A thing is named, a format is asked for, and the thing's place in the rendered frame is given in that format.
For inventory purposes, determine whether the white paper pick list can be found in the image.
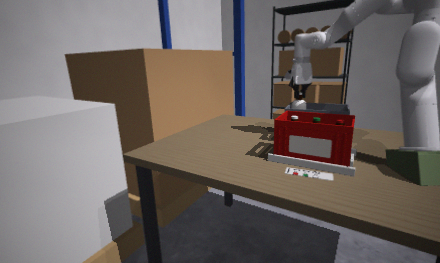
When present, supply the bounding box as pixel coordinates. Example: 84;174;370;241
285;168;333;181

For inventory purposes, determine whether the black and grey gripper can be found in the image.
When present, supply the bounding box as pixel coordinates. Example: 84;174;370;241
289;63;312;99

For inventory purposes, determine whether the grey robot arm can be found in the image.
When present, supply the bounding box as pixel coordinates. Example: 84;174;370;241
292;0;440;151

